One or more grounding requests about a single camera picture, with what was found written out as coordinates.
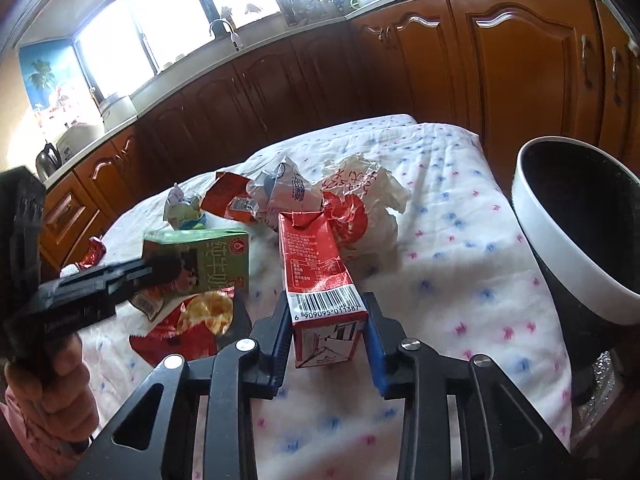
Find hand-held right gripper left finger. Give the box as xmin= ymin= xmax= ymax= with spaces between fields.
xmin=75 ymin=292 xmax=294 ymax=480

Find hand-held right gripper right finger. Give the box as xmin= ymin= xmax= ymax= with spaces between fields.
xmin=361 ymin=291 xmax=573 ymax=480

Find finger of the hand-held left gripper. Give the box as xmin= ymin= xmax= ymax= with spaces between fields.
xmin=106 ymin=254 xmax=183 ymax=306
xmin=59 ymin=259 xmax=153 ymax=292

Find small red wrapper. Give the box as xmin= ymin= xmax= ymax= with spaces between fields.
xmin=80 ymin=237 xmax=108 ymax=268

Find green milk carton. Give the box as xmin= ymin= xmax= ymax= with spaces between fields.
xmin=141 ymin=228 xmax=251 ymax=296

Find red chip packet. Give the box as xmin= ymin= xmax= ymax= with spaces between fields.
xmin=129 ymin=282 xmax=253 ymax=367

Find green yellow wrapper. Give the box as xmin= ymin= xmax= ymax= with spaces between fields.
xmin=164 ymin=182 xmax=208 ymax=231

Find red milk carton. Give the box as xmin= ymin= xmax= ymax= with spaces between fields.
xmin=277 ymin=210 xmax=370 ymax=368

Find orange red wrapper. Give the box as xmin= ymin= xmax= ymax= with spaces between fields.
xmin=200 ymin=170 xmax=261 ymax=224

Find white blue packet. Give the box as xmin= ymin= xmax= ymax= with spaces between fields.
xmin=246 ymin=156 xmax=326 ymax=233

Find white and red plastic bag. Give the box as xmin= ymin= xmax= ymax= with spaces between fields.
xmin=320 ymin=154 xmax=413 ymax=261

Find black and white bin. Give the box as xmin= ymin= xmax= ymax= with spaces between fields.
xmin=511 ymin=135 xmax=640 ymax=406

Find person's left hand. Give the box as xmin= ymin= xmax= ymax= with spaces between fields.
xmin=4 ymin=332 xmax=101 ymax=453

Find dark kettle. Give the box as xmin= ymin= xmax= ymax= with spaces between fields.
xmin=36 ymin=142 xmax=63 ymax=181

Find white rice cooker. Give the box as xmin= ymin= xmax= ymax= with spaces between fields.
xmin=56 ymin=121 xmax=106 ymax=161

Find white dotted blanket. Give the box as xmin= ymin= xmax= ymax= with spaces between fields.
xmin=60 ymin=114 xmax=573 ymax=480

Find white lidded appliance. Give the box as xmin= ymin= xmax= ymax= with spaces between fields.
xmin=98 ymin=94 xmax=137 ymax=122

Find grey kitchen countertop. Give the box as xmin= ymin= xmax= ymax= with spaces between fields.
xmin=42 ymin=0 xmax=596 ymax=186

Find metal faucet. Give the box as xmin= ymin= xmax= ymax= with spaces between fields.
xmin=209 ymin=19 xmax=242 ymax=52

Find kitchen window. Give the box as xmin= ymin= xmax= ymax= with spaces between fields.
xmin=72 ymin=0 xmax=351 ymax=101

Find wooden base cabinets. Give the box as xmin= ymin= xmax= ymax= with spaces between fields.
xmin=37 ymin=0 xmax=640 ymax=271

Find utensil rack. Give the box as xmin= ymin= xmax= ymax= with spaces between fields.
xmin=274 ymin=0 xmax=313 ymax=28

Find blue wall poster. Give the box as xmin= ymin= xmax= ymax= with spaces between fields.
xmin=19 ymin=37 xmax=96 ymax=131

